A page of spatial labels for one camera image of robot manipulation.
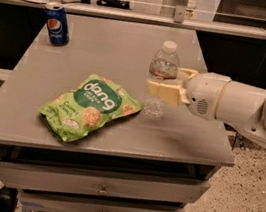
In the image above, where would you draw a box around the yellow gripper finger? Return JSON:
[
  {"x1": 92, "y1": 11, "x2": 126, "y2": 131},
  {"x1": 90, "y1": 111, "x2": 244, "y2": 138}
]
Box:
[
  {"x1": 146, "y1": 78, "x2": 190, "y2": 106},
  {"x1": 176, "y1": 67, "x2": 198, "y2": 83}
]

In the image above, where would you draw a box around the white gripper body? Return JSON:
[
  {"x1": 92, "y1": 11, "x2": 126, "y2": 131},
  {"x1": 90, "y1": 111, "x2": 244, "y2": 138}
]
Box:
[{"x1": 186, "y1": 72, "x2": 232, "y2": 120}]

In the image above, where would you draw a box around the clear plastic water bottle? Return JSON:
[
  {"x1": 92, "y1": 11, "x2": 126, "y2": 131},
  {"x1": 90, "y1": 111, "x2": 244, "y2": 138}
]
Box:
[{"x1": 143, "y1": 40, "x2": 180, "y2": 121}]

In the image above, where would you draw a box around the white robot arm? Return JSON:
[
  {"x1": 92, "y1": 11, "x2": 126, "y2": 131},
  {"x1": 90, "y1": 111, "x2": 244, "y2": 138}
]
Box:
[{"x1": 147, "y1": 68, "x2": 266, "y2": 148}]

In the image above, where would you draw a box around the green rice chip bag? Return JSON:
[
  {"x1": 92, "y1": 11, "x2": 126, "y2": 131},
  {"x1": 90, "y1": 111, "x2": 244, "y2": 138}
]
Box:
[{"x1": 39, "y1": 74, "x2": 142, "y2": 143}]

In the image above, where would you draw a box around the grey drawer cabinet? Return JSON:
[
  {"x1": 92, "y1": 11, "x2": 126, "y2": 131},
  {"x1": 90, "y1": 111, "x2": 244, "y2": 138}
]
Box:
[{"x1": 0, "y1": 0, "x2": 256, "y2": 212}]

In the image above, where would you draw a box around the top grey drawer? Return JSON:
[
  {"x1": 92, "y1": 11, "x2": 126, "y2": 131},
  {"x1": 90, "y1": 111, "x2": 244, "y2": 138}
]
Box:
[{"x1": 0, "y1": 162, "x2": 210, "y2": 203}]

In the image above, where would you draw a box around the middle grey drawer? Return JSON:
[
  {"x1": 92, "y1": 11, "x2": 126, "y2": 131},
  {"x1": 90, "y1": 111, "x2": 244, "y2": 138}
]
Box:
[{"x1": 19, "y1": 192, "x2": 184, "y2": 212}]

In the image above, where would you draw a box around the blue pepsi can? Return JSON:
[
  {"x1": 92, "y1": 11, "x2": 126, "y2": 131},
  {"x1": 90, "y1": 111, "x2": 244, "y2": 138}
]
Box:
[{"x1": 44, "y1": 2, "x2": 69, "y2": 46}]

